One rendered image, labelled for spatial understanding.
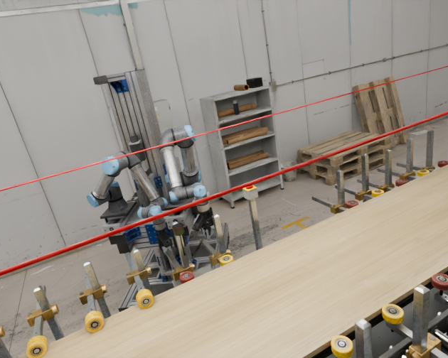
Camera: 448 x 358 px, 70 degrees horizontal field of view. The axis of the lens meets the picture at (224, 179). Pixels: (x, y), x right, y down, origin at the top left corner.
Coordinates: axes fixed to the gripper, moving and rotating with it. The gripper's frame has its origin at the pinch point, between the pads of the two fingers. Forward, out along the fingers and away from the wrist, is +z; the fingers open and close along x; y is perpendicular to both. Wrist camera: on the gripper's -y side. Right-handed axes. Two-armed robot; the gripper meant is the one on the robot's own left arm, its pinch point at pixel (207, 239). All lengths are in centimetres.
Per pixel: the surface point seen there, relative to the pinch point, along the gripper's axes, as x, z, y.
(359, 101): 92, 4, 455
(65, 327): 142, 95, -72
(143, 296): -15, -3, -57
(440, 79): 20, 11, 678
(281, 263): -52, 4, 7
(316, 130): 132, 35, 376
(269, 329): -73, 4, -34
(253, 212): -19.7, -11.0, 25.4
